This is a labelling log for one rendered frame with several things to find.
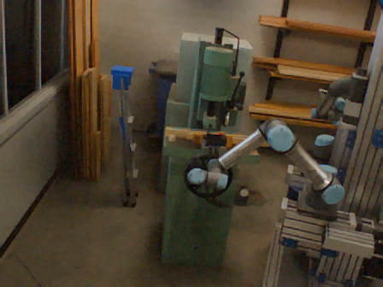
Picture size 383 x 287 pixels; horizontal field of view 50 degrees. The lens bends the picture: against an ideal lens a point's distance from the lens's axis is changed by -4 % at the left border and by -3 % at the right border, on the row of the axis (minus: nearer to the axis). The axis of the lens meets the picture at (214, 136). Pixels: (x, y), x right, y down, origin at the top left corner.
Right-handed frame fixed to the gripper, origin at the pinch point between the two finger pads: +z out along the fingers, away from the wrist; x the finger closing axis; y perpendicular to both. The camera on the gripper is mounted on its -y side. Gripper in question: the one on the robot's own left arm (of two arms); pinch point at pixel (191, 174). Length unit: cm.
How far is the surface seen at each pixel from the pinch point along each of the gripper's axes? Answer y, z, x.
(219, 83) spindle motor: -57, 5, 13
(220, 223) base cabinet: 29, 44, 25
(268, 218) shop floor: 28, 123, 79
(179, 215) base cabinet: 25.9, 41.6, -2.8
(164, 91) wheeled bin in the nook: -92, 189, -21
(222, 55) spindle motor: -71, -5, 12
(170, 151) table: -14.1, 19.1, -12.8
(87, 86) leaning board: -72, 112, -86
